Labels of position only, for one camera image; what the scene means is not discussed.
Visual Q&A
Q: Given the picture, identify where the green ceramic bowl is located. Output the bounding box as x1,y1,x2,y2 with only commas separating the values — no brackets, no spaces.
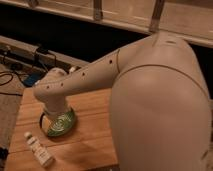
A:
39,108,77,137

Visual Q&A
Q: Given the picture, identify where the white plug adapter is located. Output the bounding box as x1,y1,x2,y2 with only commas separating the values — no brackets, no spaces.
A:
69,66,77,74

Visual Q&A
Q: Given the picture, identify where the wooden table board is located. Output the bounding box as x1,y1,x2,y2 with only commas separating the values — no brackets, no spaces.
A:
5,88,119,171

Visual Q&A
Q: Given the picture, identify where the metal window frame rail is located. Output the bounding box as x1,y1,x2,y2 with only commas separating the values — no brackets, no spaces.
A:
0,0,213,48

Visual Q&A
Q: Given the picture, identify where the blue box on floor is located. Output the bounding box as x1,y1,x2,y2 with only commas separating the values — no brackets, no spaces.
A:
23,74,40,87

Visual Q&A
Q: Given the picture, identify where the white plastic bottle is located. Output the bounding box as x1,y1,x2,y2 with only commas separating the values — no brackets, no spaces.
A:
24,132,54,167

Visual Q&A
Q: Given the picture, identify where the black clamp device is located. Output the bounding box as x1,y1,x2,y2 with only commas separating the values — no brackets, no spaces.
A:
35,46,49,56

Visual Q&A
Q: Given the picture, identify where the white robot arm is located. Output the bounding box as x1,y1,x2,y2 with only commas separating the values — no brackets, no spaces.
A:
34,32,212,171

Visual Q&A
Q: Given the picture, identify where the black power cable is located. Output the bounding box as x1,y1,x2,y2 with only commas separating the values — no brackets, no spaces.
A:
0,49,58,98

